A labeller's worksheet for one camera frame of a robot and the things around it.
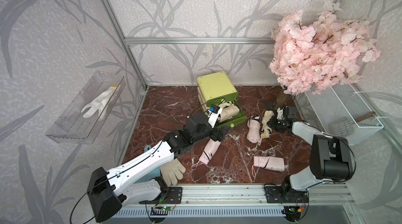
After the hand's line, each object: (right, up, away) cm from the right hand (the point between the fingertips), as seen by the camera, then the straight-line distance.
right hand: (268, 121), depth 96 cm
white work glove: (-56, -24, -15) cm, 62 cm away
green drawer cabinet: (-33, +20, -5) cm, 39 cm away
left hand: (-29, +2, -25) cm, 38 cm away
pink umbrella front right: (-4, -20, -15) cm, 25 cm away
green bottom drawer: (-20, +3, -9) cm, 22 cm away
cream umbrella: (-25, +7, -5) cm, 27 cm away
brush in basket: (+28, +7, -32) cm, 43 cm away
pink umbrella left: (-37, -15, -11) cm, 41 cm away
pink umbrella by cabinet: (-10, -4, -3) cm, 11 cm away
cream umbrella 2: (-3, -4, -4) cm, 7 cm away
